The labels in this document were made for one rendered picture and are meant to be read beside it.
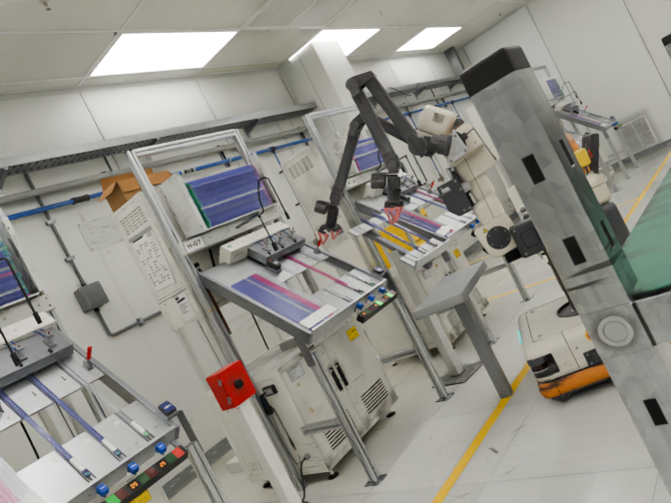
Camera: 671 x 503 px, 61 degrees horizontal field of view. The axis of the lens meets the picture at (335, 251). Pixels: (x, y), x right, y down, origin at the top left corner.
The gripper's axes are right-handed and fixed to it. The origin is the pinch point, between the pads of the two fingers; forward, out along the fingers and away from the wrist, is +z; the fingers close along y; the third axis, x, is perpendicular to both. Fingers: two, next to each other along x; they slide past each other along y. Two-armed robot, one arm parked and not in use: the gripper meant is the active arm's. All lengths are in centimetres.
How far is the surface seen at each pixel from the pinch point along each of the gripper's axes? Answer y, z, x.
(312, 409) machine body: 50, 61, 39
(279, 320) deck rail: 59, 15, 18
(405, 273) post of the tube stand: -38, 20, 33
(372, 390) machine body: 5, 72, 49
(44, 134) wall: 17, 11, -241
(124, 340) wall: 33, 125, -130
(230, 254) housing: 41, 9, -32
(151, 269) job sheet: 61, 28, -69
